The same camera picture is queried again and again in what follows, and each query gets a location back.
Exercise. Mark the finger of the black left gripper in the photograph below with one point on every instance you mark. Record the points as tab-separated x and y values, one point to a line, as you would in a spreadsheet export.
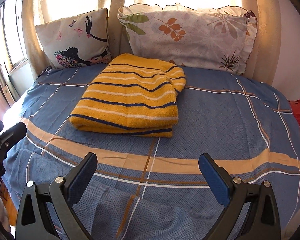
11	137

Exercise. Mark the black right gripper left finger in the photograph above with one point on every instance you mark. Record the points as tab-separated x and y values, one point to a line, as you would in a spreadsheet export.
34	220

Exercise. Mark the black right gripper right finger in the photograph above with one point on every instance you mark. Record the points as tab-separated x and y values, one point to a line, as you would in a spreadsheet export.
262	219

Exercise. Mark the yellow striped knit sweater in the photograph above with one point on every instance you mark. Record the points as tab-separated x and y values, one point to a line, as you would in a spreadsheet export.
133	96

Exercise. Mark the blue plaid bed sheet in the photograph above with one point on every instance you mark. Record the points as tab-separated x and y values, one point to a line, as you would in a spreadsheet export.
152	188

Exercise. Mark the white cushion with black silhouette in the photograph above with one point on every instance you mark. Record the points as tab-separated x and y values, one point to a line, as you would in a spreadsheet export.
76	41

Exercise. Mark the beige curtain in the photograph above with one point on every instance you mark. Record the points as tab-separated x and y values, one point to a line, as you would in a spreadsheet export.
261	65

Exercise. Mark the white leaf print pillow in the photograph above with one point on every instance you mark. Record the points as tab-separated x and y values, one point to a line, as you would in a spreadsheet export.
218	39

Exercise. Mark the window with metal frame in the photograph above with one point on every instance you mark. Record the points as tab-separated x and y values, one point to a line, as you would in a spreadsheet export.
13	59

